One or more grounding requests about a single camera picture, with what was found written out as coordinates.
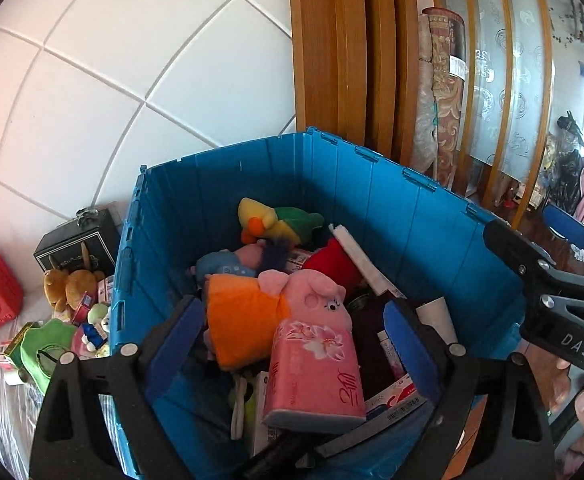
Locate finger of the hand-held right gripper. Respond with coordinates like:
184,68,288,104
482,219,584,307
541,203,584,277

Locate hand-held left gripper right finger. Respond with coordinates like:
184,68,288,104
382,298,557,480

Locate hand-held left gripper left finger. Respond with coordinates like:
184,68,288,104
28,295,207,480

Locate pink pig plush orange dress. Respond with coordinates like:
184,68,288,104
205,268,354,372

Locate blue plastic crate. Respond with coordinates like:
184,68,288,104
108,126,529,480

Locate pink tissue pack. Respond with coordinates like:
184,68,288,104
261,318,368,432

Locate long white box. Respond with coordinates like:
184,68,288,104
329,223,408,302

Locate pink pig plush red dress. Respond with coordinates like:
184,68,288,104
301,238,365,292

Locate yellow and green plush toy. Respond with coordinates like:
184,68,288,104
237,197,325,246

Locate red and white tube box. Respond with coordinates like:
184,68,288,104
364,379,429,422

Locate small white bear plush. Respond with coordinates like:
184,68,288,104
88,304,113,332

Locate blue pig plush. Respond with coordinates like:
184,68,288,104
186,244,269,282

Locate brown plush toy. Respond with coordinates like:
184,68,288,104
43,268,106,314

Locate black box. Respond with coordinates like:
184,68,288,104
34,207,123,282

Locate frosted glass partition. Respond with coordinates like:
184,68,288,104
431,0,559,227

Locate black long object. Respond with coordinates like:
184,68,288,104
241,432,333,480

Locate green carton box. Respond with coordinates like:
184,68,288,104
2,322,43,367

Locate rolled patterned carpet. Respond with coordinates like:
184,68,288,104
411,6,469,192

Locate green bib with black string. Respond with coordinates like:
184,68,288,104
18,318,79,397

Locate wooden door frame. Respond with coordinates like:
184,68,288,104
287,0,439,167

